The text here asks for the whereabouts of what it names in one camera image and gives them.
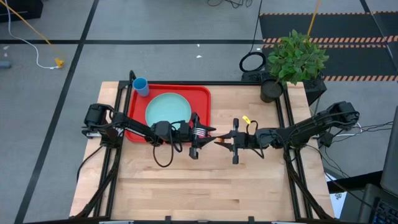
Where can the red plastic tray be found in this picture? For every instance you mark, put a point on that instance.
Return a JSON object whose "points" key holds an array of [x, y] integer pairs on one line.
{"points": [[200, 102]]}

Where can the black metal table frame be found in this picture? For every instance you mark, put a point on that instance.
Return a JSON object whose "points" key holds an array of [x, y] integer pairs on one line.
{"points": [[233, 83]]}

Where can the black crate on floor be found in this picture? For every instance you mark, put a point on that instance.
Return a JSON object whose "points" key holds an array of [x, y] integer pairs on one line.
{"points": [[18, 9]]}

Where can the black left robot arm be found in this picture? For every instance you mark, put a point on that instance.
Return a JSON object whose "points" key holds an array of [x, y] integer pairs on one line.
{"points": [[136, 126]]}

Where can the white paper sheet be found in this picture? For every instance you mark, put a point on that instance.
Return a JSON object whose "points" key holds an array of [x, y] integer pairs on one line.
{"points": [[337, 202]]}

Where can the teal round plate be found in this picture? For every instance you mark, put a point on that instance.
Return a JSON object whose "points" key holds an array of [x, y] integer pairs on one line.
{"points": [[168, 109]]}

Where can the black keyboard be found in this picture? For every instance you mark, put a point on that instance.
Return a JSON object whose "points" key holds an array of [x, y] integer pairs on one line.
{"points": [[385, 213]]}

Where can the black hazard-striped floor mat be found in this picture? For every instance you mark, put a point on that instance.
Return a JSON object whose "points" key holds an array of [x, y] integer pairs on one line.
{"points": [[351, 26]]}

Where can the small black power adapter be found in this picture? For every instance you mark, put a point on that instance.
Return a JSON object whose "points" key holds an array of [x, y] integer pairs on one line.
{"points": [[326, 140]]}

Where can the black plant pot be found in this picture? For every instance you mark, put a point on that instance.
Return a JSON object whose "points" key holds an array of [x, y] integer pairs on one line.
{"points": [[271, 91]]}

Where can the yellow tag on gripper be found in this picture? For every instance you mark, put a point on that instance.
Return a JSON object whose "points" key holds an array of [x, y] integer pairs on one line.
{"points": [[246, 119]]}

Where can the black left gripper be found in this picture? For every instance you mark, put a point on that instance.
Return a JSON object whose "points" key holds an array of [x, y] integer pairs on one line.
{"points": [[186, 133]]}

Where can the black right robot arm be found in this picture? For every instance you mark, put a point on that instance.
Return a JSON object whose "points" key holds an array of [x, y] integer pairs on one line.
{"points": [[311, 126]]}

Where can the grey object on floor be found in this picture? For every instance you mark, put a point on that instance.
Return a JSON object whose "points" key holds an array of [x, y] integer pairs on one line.
{"points": [[4, 64]]}

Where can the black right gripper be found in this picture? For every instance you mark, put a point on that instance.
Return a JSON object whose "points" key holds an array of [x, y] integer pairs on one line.
{"points": [[244, 140]]}

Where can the green leafy plant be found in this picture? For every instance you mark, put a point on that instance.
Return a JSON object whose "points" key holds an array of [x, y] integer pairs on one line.
{"points": [[297, 57]]}

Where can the grey monitor edge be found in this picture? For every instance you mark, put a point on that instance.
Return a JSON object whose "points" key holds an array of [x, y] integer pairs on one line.
{"points": [[391, 155]]}

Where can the blue plastic cup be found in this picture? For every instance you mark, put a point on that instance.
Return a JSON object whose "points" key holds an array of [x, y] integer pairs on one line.
{"points": [[141, 85]]}

